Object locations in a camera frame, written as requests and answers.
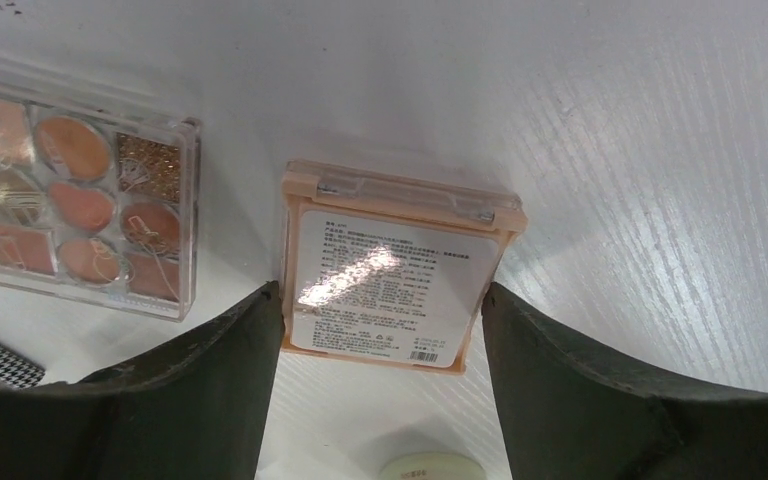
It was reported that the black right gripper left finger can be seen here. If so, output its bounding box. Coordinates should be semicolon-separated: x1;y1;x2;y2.
0;282;284;479

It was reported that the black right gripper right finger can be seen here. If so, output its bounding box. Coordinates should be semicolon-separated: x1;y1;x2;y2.
481;283;768;479

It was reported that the gold lid cream jar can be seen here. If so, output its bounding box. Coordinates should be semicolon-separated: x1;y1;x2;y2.
377;452;487;480

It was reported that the peach blush compact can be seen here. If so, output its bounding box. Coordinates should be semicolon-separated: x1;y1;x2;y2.
281;159;527;374

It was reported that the clear eyeshadow palette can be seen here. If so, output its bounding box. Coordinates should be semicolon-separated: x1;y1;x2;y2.
0;62;201;322

